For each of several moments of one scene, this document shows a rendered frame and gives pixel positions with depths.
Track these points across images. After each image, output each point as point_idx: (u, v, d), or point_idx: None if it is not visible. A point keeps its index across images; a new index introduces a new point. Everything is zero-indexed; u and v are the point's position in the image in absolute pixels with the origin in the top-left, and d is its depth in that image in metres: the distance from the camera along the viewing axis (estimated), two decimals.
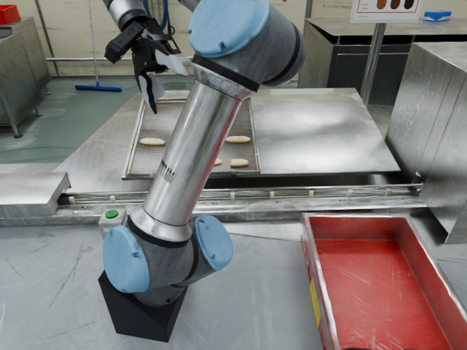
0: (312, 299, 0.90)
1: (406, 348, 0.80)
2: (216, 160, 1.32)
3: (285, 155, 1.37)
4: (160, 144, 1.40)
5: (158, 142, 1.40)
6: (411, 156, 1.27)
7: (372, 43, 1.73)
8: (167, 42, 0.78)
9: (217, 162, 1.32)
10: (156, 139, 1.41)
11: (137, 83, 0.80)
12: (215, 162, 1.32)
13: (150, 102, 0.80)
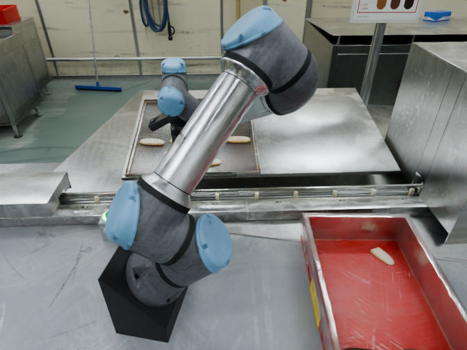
0: (312, 299, 0.90)
1: (406, 348, 0.80)
2: (215, 160, 1.32)
3: (285, 155, 1.37)
4: (160, 144, 1.40)
5: (158, 142, 1.40)
6: (411, 156, 1.27)
7: (372, 43, 1.73)
8: None
9: (216, 162, 1.32)
10: (156, 139, 1.41)
11: None
12: (215, 163, 1.32)
13: None
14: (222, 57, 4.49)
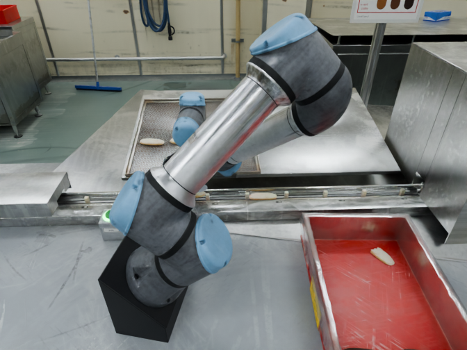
0: (312, 299, 0.90)
1: (406, 348, 0.80)
2: None
3: (285, 155, 1.37)
4: (160, 144, 1.40)
5: (158, 142, 1.40)
6: (411, 156, 1.27)
7: (372, 43, 1.73)
8: None
9: None
10: (156, 139, 1.41)
11: None
12: None
13: None
14: (222, 57, 4.49)
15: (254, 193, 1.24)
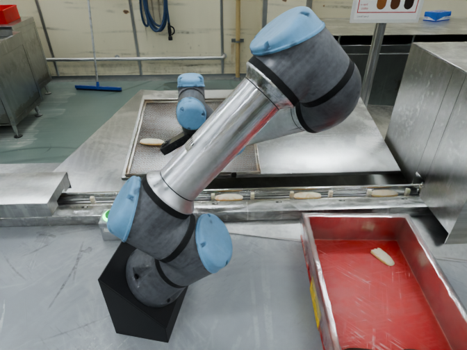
0: (312, 299, 0.90)
1: (406, 348, 0.80)
2: (236, 196, 1.22)
3: (285, 155, 1.37)
4: (160, 144, 1.40)
5: (158, 142, 1.40)
6: (411, 156, 1.27)
7: (372, 43, 1.73)
8: None
9: (238, 197, 1.22)
10: (156, 139, 1.41)
11: None
12: (235, 198, 1.22)
13: None
14: (222, 57, 4.49)
15: (375, 190, 1.25)
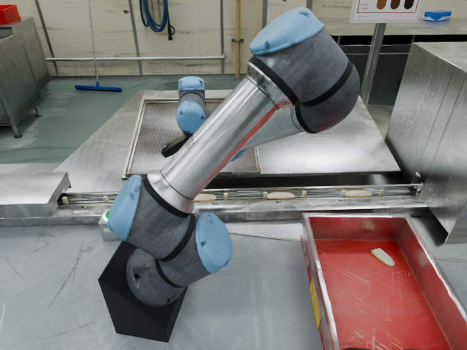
0: (312, 299, 0.90)
1: (406, 348, 0.80)
2: (366, 192, 1.24)
3: (285, 155, 1.37)
4: (212, 199, 1.22)
5: (210, 198, 1.21)
6: (411, 156, 1.27)
7: (372, 43, 1.73)
8: None
9: (367, 194, 1.23)
10: (206, 195, 1.23)
11: None
12: (366, 194, 1.23)
13: None
14: (222, 57, 4.49)
15: None
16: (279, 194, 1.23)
